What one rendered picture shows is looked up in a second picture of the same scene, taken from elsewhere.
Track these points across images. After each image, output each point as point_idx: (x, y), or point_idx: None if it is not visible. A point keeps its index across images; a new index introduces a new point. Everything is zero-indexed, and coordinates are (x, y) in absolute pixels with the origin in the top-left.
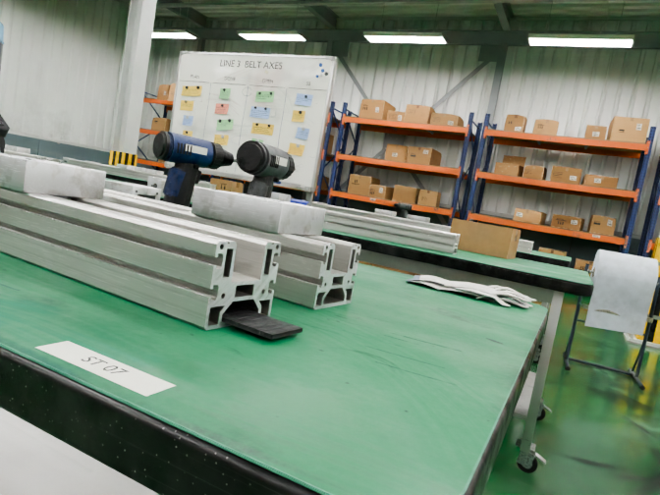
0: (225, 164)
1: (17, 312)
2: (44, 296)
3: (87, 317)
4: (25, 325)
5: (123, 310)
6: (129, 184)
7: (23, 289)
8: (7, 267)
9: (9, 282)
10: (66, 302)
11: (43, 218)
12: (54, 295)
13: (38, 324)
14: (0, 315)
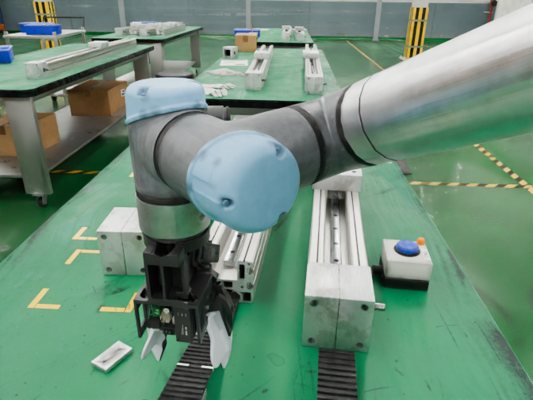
0: None
1: (385, 171)
2: (370, 175)
3: (370, 167)
4: (388, 167)
5: None
6: (136, 217)
7: (373, 179)
8: (363, 192)
9: (373, 183)
10: (367, 172)
11: None
12: (366, 175)
13: (384, 167)
14: (389, 171)
